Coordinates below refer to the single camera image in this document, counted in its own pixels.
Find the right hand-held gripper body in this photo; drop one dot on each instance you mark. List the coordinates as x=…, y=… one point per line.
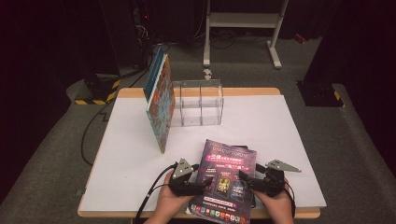
x=274, y=185

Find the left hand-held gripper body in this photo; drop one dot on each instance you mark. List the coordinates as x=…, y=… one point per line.
x=182, y=186

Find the purple magazine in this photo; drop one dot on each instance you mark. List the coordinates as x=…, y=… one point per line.
x=227, y=161

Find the clear acrylic book rack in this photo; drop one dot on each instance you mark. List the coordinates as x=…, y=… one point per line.
x=202, y=105

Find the light blue green picture book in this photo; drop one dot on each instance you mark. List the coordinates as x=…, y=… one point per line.
x=162, y=105

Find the dark blue picture book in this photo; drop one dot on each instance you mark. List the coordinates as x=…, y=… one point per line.
x=154, y=74

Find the person's left hand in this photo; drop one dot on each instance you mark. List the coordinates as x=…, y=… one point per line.
x=169, y=205

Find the person's right hand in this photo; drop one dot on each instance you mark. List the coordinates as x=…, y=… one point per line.
x=278, y=210

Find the white table sheet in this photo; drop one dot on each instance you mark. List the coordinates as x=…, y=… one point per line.
x=274, y=124

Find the small white floor fitting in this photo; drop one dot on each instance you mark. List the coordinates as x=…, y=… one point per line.
x=207, y=74

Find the black striped stand base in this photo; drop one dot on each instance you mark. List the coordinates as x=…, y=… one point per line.
x=320, y=95
x=96, y=90

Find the small red object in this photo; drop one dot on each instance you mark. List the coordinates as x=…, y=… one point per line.
x=299, y=38

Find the dark equipment rack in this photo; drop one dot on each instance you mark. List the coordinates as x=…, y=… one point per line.
x=141, y=31

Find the white metal stand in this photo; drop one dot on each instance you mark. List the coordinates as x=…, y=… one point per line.
x=244, y=20

